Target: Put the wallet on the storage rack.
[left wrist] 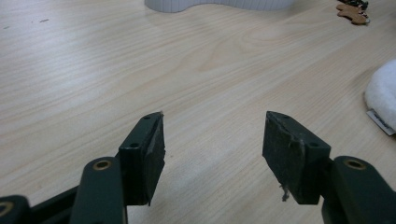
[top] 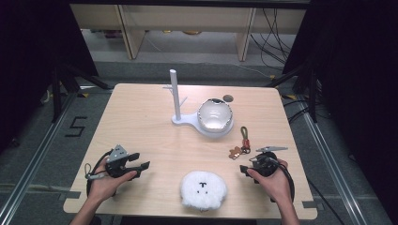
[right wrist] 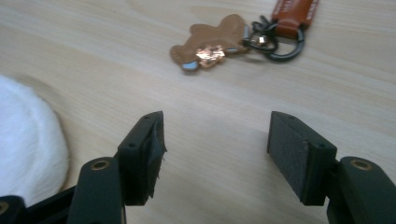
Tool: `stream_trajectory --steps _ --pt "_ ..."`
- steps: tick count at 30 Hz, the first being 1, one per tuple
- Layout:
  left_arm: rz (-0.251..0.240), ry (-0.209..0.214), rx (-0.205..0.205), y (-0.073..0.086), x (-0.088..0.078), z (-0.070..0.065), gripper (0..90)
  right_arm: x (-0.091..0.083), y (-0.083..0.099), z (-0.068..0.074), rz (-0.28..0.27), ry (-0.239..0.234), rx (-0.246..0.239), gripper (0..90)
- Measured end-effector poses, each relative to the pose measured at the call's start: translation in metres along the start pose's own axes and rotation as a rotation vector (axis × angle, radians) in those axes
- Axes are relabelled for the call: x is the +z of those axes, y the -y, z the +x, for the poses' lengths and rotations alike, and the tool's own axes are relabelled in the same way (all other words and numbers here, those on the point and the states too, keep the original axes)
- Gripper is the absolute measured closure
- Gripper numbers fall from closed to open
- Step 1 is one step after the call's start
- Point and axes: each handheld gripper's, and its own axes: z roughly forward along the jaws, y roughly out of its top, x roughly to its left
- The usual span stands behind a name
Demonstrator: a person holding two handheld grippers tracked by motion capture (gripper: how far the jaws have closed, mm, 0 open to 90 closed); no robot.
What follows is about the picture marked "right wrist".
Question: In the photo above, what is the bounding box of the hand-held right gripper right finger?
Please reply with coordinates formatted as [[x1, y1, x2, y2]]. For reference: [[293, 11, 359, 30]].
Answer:
[[266, 110, 338, 207]]

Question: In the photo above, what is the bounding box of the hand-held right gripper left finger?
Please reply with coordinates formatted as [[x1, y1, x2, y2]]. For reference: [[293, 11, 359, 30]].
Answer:
[[116, 110, 168, 207]]

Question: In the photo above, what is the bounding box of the white fluffy plush item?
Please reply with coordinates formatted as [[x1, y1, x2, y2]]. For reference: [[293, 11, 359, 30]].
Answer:
[[0, 74, 70, 207]]

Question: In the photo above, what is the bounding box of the dark metal key ring clasp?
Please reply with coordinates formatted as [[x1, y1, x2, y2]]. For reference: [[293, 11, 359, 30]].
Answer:
[[242, 15, 306, 63]]

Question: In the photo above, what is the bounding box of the brown leather bear keychain charm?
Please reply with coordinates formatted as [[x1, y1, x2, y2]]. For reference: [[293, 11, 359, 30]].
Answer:
[[169, 13, 250, 72]]

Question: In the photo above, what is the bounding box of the orange-brown leather key strap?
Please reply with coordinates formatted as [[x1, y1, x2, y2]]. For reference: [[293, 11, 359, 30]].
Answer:
[[271, 0, 320, 40]]

